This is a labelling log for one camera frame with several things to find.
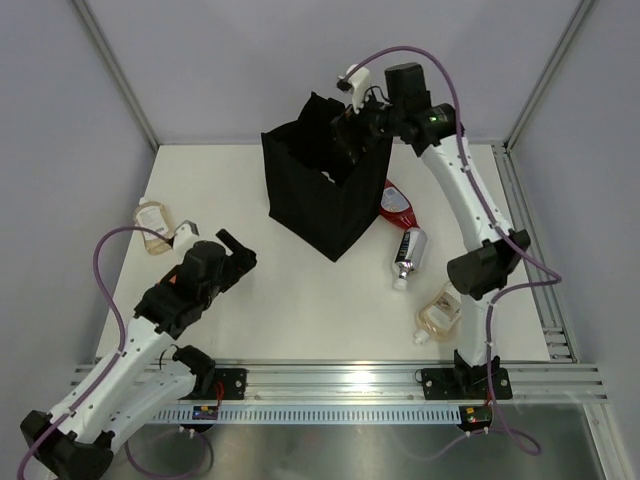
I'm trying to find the aluminium frame post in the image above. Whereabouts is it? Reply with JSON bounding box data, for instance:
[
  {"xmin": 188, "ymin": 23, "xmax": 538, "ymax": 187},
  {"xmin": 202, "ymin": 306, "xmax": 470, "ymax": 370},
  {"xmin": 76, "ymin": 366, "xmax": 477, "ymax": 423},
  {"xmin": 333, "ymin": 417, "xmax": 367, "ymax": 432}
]
[
  {"xmin": 69, "ymin": 0, "xmax": 161, "ymax": 152},
  {"xmin": 504, "ymin": 0, "xmax": 599, "ymax": 150}
]

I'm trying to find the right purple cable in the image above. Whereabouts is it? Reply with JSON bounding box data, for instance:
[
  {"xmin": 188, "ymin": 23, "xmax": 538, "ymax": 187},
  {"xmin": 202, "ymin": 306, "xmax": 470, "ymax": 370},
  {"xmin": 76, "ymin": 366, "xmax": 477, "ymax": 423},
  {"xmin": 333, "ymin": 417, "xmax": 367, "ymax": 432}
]
[{"xmin": 357, "ymin": 45, "xmax": 564, "ymax": 456}]

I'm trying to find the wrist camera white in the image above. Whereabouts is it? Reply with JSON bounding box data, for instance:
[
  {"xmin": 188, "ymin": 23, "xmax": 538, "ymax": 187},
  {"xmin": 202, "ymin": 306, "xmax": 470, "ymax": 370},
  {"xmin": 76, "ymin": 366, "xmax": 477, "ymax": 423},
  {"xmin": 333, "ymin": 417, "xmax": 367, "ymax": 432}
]
[
  {"xmin": 171, "ymin": 220, "xmax": 200, "ymax": 253},
  {"xmin": 336, "ymin": 64, "xmax": 371, "ymax": 114}
]

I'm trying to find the beige lotion bottle white cap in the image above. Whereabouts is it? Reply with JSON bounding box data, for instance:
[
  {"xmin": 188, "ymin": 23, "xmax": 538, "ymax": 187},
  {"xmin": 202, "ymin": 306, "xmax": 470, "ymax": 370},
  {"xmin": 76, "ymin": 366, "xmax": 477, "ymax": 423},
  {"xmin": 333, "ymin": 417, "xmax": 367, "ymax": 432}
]
[{"xmin": 321, "ymin": 171, "xmax": 336, "ymax": 184}]

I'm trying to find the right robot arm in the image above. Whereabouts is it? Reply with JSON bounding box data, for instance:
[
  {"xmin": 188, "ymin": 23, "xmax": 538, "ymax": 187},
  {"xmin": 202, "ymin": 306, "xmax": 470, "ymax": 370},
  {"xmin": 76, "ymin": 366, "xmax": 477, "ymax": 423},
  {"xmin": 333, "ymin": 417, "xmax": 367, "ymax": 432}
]
[{"xmin": 331, "ymin": 62, "xmax": 531, "ymax": 398}]

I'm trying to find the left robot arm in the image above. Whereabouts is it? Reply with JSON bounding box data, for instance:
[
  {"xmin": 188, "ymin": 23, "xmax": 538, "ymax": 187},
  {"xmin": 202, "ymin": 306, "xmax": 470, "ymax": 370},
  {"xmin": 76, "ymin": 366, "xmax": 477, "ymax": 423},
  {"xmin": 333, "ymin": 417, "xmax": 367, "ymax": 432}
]
[{"xmin": 17, "ymin": 222, "xmax": 257, "ymax": 479}]

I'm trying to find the left aluminium frame post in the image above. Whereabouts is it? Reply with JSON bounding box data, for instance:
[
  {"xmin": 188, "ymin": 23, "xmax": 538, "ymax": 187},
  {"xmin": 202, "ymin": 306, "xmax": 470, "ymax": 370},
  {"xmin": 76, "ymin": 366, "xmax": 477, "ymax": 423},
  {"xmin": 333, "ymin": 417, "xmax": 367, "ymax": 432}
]
[{"xmin": 69, "ymin": 0, "xmax": 161, "ymax": 152}]

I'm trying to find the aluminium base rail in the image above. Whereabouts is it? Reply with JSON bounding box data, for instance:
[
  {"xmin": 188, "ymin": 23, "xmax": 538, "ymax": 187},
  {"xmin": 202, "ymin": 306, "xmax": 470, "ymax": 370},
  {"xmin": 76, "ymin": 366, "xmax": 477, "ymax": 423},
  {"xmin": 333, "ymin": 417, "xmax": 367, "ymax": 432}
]
[{"xmin": 216, "ymin": 360, "xmax": 608, "ymax": 404}]

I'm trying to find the black canvas bag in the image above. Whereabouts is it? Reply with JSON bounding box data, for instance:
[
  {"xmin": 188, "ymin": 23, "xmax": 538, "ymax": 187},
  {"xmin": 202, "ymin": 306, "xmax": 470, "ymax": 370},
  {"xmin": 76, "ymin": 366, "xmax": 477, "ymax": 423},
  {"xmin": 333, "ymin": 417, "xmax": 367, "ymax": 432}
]
[{"xmin": 261, "ymin": 93, "xmax": 392, "ymax": 262}]

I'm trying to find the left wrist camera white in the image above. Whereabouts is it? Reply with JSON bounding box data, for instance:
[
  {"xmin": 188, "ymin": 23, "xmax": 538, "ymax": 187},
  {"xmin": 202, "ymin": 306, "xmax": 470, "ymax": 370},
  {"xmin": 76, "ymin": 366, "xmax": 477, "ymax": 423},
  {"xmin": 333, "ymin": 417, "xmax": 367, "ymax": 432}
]
[{"xmin": 171, "ymin": 220, "xmax": 200, "ymax": 253}]

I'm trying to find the right aluminium frame post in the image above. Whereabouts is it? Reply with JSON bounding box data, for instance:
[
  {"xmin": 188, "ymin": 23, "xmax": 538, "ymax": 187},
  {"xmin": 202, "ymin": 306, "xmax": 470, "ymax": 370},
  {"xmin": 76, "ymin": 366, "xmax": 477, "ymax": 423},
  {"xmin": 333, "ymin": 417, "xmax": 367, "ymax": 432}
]
[{"xmin": 504, "ymin": 0, "xmax": 599, "ymax": 150}]

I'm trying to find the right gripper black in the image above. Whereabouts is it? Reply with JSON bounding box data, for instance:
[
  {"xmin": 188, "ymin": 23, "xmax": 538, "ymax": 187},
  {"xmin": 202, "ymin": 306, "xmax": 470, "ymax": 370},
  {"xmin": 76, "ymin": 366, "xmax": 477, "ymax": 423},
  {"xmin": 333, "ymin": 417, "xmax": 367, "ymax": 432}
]
[{"xmin": 329, "ymin": 84, "xmax": 404, "ymax": 165}]

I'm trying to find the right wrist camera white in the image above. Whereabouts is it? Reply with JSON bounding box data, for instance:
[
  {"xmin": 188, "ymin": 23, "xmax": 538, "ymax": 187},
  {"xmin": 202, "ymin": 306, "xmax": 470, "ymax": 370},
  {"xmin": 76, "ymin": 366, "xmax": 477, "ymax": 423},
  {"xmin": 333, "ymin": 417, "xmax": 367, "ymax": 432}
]
[{"xmin": 336, "ymin": 64, "xmax": 371, "ymax": 114}]

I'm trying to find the silver tube bottle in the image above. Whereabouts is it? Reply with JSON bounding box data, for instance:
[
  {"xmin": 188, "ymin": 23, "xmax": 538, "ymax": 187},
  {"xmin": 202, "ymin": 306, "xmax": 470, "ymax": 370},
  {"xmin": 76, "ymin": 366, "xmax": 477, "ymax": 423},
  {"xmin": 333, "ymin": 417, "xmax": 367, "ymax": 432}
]
[{"xmin": 392, "ymin": 227, "xmax": 428, "ymax": 291}]

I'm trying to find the amber soap refill bottle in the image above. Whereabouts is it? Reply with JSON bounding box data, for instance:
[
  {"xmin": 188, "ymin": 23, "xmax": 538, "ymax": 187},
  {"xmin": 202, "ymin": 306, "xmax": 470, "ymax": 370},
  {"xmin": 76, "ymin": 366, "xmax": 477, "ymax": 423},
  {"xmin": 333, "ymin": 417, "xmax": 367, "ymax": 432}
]
[{"xmin": 413, "ymin": 282, "xmax": 462, "ymax": 345}]

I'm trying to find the red liquid bottle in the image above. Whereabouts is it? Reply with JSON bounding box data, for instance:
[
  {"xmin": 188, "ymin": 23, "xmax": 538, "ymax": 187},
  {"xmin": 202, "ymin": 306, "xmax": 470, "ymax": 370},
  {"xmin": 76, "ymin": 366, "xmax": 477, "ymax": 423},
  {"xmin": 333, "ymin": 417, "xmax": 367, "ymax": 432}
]
[{"xmin": 379, "ymin": 179, "xmax": 419, "ymax": 230}]

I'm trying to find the slotted cable duct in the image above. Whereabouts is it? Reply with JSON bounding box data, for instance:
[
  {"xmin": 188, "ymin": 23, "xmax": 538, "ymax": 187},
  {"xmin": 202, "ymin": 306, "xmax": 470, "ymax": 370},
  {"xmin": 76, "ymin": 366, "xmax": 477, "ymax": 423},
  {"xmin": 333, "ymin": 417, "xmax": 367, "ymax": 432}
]
[{"xmin": 150, "ymin": 404, "xmax": 461, "ymax": 425}]

